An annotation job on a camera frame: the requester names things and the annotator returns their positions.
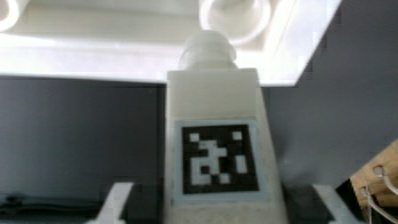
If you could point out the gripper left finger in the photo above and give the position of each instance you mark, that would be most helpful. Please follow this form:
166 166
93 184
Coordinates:
110 211

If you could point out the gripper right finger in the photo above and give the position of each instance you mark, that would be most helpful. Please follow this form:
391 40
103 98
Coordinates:
336 206

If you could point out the white leg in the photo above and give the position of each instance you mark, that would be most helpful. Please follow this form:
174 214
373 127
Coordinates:
221 181

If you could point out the white square tabletop part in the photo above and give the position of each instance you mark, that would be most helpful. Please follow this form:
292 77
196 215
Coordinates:
112 39

